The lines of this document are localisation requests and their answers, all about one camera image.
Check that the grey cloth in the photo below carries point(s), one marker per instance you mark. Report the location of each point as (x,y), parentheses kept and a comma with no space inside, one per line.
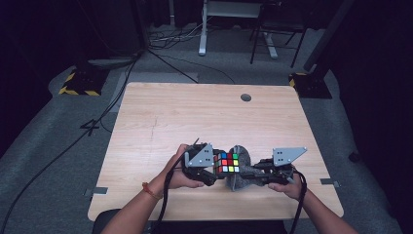
(242,185)

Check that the person's dark clothing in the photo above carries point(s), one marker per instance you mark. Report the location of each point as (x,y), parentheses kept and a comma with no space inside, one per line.
(220,227)

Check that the grey round table grommet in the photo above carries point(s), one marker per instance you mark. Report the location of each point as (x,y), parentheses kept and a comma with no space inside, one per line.
(245,97)

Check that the black yellow striped stand base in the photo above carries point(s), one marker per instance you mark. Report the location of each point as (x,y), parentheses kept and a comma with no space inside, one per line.
(311,86)
(82,83)

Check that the grey tape piece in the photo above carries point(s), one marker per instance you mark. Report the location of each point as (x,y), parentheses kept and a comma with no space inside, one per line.
(328,181)
(99,190)

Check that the multicoloured puzzle cube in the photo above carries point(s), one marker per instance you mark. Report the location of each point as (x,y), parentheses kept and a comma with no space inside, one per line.
(227,164)

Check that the black chair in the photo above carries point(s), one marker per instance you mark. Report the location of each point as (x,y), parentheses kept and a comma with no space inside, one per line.
(279,26)

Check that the small black floor object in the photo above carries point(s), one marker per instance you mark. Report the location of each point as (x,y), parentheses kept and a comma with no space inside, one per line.
(354,156)

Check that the slanted grey metal pole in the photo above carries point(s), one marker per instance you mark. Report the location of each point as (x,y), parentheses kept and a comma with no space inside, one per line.
(328,32)

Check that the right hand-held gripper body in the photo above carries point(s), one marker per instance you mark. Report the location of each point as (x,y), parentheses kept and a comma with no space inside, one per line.
(287,156)

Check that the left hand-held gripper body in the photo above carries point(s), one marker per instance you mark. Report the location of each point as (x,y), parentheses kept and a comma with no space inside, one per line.
(201,157)

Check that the person's right hand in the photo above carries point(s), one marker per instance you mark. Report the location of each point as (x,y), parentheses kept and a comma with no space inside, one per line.
(290,190)

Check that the person's left hand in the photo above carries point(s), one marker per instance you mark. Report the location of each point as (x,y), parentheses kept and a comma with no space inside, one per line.
(173,174)

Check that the white desk frame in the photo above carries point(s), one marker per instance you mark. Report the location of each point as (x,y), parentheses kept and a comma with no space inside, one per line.
(203,35)

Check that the grey flat stand base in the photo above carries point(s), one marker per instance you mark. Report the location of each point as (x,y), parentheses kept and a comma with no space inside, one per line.
(110,61)

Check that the black seat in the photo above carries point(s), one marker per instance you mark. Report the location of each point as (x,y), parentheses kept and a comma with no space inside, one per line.
(102,221)

